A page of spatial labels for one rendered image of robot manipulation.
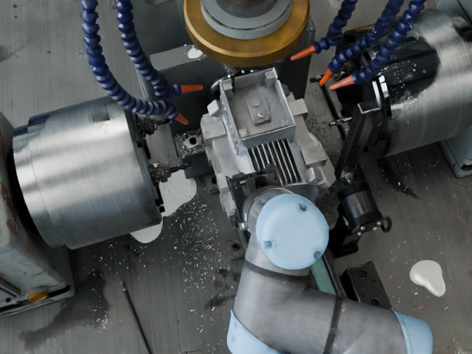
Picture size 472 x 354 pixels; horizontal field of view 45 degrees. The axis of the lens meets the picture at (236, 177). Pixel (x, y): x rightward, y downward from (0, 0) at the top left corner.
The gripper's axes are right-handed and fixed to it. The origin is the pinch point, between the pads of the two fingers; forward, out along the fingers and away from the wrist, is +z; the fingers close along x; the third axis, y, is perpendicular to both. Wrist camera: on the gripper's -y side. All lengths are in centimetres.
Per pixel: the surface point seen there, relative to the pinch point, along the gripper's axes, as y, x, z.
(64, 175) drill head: 13.4, 27.5, 0.1
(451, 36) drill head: 18.2, -41.9, 1.7
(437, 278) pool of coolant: -28.9, -35.4, 16.4
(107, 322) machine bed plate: -18.7, 32.3, 22.4
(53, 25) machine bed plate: 49, 30, 62
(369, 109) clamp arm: 10.9, -19.3, -12.4
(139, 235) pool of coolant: -4.7, 21.8, 30.3
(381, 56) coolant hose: 17.9, -23.5, -11.0
